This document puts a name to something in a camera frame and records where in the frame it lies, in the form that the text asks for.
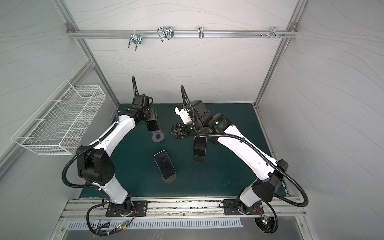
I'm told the teal phone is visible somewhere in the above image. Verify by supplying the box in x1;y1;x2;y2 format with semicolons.
154;150;176;179

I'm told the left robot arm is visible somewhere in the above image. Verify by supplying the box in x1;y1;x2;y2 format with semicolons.
77;108;159;217

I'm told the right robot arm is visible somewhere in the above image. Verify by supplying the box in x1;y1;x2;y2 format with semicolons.
170;114;288;215

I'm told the white centre phone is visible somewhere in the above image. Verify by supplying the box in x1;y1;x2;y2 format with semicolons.
194;136;207;157

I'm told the back left round stand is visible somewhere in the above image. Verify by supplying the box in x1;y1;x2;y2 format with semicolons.
152;131;165;143

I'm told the round stand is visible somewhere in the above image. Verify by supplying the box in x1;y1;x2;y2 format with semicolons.
162;174;177;184
152;131;165;143

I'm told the dark centre stand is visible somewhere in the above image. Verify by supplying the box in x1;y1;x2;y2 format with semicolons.
194;156;206;164

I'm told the front left round stand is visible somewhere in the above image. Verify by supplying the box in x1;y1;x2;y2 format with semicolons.
162;174;177;184

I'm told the green table mat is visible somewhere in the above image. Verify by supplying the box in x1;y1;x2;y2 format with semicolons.
79;103;287;199

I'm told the left metal clamp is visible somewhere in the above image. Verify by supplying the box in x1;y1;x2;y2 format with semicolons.
128;33;142;51

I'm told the metal clamp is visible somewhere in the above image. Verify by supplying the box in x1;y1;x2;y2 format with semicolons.
198;27;204;39
157;26;175;42
260;27;287;39
128;33;142;51

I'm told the aluminium crossbar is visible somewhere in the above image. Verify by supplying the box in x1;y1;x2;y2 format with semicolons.
67;29;299;40

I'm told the right metal clamp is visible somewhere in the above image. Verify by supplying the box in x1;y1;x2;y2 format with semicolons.
260;27;287;39

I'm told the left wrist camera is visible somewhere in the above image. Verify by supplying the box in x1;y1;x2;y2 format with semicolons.
132;95;153;111

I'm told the left black cable conduit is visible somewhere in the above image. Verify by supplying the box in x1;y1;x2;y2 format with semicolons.
61;75;142;190

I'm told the black cable conduit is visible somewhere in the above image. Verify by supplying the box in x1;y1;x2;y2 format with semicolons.
61;75;142;190
179;85;309;208

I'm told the right black cable conduit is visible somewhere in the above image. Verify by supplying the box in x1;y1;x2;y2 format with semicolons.
179;85;309;208

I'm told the white wire basket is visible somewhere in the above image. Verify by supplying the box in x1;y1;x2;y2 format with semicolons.
11;80;106;156

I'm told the white slotted cable duct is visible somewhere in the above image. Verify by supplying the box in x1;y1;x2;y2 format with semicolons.
67;218;244;231

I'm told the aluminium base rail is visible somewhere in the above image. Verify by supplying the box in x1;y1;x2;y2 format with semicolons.
59;196;307;220

